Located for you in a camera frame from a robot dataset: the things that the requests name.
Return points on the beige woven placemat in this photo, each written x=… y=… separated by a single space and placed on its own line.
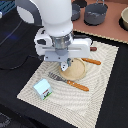
x=67 y=106

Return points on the large grey pot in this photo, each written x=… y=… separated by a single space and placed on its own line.
x=95 y=13

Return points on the light blue milk carton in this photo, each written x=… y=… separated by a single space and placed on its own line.
x=42 y=88

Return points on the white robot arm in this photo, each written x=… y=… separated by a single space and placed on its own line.
x=54 y=40

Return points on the brown stove board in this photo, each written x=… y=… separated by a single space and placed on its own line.
x=110 y=28

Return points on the beige bowl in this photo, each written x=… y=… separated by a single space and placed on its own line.
x=124 y=16

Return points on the round tan plate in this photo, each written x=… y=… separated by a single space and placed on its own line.
x=76 y=71

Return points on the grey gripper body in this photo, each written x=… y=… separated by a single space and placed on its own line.
x=66 y=55

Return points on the small white salt shaker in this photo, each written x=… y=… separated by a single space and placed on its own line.
x=64 y=66

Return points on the brown sausage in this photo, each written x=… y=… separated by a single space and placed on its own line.
x=93 y=48

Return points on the small grey pot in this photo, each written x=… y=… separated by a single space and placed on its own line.
x=75 y=12

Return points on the fork with orange handle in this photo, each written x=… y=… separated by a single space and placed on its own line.
x=76 y=85

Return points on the blue basket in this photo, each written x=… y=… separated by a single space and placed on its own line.
x=6 y=6

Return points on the knife with orange handle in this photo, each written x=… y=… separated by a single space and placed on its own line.
x=91 y=61

